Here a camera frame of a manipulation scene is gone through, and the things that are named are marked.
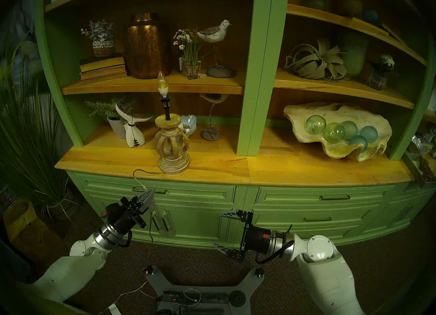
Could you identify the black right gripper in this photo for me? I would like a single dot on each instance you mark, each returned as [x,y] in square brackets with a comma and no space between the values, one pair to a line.
[259,241]

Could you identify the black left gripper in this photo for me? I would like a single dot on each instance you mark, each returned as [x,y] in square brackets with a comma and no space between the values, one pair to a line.
[121,217]

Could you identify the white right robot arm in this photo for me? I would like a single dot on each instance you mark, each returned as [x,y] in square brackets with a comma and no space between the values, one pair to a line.
[327,277]

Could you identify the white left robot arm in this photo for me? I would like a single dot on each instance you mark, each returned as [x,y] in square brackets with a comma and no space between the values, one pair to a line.
[68,273]

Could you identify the carved wooden table lamp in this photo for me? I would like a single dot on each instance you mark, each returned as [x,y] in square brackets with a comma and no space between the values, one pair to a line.
[173,163]

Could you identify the black base knob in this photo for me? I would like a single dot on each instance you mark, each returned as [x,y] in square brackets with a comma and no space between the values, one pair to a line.
[148,269]
[259,272]

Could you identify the white whale tail figurine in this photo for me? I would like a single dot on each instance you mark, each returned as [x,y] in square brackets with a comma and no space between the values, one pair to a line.
[134,137]

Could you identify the black round disc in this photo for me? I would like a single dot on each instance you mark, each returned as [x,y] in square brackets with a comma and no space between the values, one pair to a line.
[237,298]

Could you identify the black power strip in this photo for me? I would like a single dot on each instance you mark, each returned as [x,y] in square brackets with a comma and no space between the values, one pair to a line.
[207,298]

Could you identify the rosemary plant in grey pot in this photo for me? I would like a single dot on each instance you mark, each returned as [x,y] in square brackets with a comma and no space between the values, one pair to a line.
[117,127]

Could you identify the pale blue shell dish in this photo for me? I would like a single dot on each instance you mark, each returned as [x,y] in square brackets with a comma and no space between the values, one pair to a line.
[190,123]

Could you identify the brown bird figurine on stone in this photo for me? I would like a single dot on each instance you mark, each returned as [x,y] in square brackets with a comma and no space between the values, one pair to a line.
[210,135]

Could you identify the candle shaped light bulb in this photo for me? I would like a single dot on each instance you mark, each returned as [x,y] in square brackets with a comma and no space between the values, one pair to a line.
[163,86]

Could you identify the brown paper bag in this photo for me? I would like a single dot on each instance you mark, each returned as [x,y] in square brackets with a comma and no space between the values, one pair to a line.
[24,229]

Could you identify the tall grass plant in basket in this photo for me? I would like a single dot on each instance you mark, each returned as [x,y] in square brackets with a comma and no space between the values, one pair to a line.
[30,147]

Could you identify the old hardcover book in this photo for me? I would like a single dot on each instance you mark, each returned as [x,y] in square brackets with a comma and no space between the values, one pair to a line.
[102,64]
[105,78]
[104,73]

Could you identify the giant clam shell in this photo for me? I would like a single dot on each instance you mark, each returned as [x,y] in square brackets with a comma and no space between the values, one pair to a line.
[337,151]

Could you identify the clear green glass ball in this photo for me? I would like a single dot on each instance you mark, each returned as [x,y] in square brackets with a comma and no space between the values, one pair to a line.
[333,133]
[315,124]

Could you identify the white flowers in glass vase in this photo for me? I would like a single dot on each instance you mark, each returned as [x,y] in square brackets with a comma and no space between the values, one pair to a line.
[192,70]

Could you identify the striped woven basket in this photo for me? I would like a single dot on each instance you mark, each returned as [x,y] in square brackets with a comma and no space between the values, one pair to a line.
[5,197]

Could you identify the copper crackle vase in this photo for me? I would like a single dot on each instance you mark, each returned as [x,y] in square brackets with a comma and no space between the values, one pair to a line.
[148,49]

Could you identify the teal frosted glass ball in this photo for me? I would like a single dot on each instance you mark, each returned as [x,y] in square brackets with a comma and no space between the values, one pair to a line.
[350,128]
[357,143]
[369,134]

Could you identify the small plant in woven pot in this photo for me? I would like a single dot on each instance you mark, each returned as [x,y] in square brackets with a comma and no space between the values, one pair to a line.
[103,49]

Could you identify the green cabinet with wooden shelves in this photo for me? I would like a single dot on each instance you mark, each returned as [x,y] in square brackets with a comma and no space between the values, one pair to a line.
[264,62]

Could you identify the shorebird figurine on stone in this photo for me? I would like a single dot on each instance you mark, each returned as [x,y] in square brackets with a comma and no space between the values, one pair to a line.
[214,33]

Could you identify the pale air plant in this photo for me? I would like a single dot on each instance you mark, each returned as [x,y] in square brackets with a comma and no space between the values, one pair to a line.
[315,64]

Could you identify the tray of seashells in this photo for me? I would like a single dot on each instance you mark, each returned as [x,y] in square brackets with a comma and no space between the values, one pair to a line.
[424,168]

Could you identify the small plant in crystal vase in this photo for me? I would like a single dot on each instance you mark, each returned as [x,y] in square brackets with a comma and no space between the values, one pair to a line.
[377,81]

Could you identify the green glass vase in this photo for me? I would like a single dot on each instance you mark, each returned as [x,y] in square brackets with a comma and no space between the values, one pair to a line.
[354,57]

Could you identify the dark green decorative sphere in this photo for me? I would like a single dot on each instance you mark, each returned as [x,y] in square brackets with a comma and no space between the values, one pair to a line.
[315,4]

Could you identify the brown woven decorative sphere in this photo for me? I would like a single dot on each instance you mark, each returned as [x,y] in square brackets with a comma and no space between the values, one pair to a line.
[351,6]

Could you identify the teal decorative sphere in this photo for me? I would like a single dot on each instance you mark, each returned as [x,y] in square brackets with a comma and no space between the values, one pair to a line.
[370,15]

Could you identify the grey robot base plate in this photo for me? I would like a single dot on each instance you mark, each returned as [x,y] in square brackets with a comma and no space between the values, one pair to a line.
[160,283]

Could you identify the blue feather wall art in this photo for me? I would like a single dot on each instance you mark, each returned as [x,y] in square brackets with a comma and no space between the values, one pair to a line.
[20,21]

